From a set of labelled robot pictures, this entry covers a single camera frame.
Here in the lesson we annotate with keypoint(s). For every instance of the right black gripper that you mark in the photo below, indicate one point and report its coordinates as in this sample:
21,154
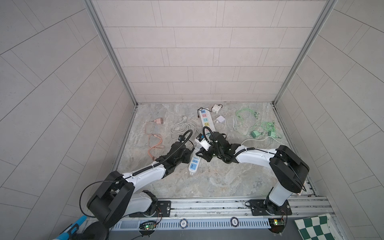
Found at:
204,153

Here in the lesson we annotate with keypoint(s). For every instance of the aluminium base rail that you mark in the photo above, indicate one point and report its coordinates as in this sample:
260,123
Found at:
221,214

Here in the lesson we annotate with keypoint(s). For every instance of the blue handled tool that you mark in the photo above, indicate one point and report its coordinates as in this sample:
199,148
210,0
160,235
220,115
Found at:
71,230

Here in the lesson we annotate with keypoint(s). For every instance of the long multicolour power strip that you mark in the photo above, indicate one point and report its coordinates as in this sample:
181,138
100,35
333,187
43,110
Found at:
206,119

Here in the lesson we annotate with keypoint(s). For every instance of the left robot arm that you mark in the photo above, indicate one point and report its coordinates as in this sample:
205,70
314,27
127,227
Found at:
123,195

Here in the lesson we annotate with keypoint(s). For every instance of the small blue-socket power strip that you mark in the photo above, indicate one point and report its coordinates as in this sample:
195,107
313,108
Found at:
194,164

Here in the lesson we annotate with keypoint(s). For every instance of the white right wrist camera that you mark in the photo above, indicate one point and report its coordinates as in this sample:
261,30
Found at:
203,143

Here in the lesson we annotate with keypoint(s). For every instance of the green charger with cable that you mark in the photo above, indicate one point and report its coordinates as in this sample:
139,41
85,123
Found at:
267,129

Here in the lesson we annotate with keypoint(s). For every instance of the green white checkerboard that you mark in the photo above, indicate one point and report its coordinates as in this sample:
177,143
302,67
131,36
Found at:
318,228

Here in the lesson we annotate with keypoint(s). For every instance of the black round stool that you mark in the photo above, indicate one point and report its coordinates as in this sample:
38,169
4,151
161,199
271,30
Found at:
95,231

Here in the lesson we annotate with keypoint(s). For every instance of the pink charger with cable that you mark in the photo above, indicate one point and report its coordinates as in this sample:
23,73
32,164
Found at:
159,144

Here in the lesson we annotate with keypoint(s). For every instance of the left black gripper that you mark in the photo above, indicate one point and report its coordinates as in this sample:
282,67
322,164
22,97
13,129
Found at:
187,156

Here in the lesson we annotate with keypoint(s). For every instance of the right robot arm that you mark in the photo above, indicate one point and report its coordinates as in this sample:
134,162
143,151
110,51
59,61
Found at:
290,170

